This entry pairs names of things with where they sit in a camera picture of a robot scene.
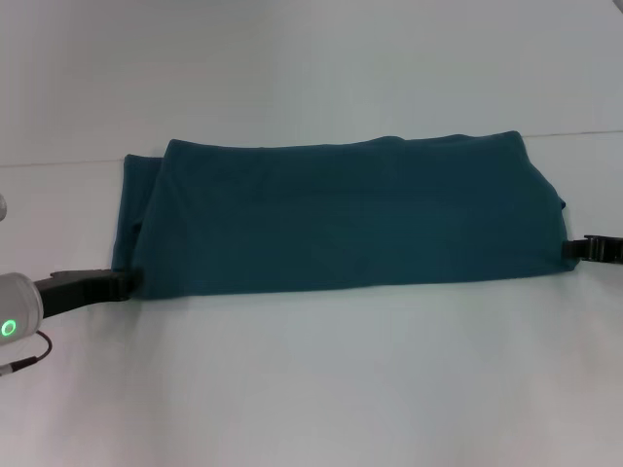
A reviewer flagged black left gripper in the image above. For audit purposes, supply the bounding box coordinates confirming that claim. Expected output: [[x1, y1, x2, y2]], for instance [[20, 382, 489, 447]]
[[33, 269, 146, 321]]

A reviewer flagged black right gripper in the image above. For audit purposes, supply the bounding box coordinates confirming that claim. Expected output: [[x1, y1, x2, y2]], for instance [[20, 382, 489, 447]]
[[562, 234, 623, 267]]

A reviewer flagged teal t-shirt with FREE print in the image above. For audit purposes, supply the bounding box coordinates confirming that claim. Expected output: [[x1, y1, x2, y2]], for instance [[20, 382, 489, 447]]
[[109, 128, 581, 301]]

